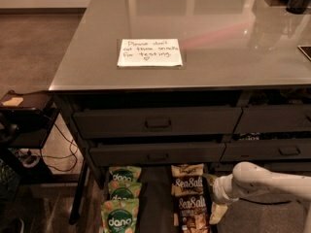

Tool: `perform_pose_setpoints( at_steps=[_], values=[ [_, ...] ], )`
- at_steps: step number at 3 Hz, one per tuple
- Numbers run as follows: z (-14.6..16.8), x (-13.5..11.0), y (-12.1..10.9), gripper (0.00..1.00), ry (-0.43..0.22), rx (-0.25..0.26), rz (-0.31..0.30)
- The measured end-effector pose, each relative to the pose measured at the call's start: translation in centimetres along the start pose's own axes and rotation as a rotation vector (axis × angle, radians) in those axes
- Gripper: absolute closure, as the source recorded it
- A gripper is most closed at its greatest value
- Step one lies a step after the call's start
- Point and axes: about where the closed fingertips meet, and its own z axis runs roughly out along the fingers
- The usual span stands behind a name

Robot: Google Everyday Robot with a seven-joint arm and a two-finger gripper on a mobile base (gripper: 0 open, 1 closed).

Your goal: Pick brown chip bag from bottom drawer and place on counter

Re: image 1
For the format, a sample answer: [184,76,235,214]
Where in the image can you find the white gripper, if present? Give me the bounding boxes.
[203,173,239,225]

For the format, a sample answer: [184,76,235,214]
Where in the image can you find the brown sea salt bag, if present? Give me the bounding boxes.
[174,194,210,233]
[171,176,203,197]

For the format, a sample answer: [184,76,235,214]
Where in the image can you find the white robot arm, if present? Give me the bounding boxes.
[203,161,311,225]

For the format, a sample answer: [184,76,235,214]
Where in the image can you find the back brown chip bag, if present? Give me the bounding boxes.
[171,164,204,178]

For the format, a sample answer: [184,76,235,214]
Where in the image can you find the middle right drawer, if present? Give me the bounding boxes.
[221,139,311,162]

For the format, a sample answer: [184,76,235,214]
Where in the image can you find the open bottom left drawer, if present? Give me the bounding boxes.
[101,165,219,233]

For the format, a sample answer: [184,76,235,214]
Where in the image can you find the middle green dang bag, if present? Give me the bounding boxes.
[108,181,142,200]

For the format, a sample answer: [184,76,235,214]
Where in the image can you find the green dang bag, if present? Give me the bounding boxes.
[109,166,142,182]
[101,199,139,233]
[108,181,142,200]

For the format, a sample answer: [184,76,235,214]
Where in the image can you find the bottom right drawer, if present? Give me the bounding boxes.
[211,160,311,177]

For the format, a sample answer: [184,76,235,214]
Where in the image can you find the top right drawer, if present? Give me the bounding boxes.
[235,105,311,134]

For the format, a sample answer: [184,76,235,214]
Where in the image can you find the back green dang bag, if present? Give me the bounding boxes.
[109,166,142,182]

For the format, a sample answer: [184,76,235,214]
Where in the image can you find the front green dang bag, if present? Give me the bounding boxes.
[101,199,139,233]

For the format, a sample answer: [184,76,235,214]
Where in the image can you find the top left drawer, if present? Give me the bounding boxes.
[73,107,242,139]

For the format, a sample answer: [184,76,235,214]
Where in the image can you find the middle left drawer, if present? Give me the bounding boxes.
[89,142,225,166]

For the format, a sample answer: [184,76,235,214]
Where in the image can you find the grey counter cabinet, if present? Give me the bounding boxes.
[48,0,311,226]

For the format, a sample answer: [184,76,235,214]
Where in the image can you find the dark tablet on counter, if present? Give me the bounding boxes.
[297,46,311,61]

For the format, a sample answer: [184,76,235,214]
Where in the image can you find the white handwritten paper note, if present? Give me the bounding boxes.
[118,39,183,67]

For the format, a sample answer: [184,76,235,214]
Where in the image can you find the white power strip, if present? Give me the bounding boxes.
[17,149,40,168]

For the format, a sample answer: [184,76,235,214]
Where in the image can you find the black side table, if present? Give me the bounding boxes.
[0,90,59,183]

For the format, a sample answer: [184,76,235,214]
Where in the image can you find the tan sticky note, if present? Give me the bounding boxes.
[2,97,23,107]

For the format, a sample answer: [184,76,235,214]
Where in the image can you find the black cables under side table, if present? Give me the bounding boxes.
[40,114,80,174]

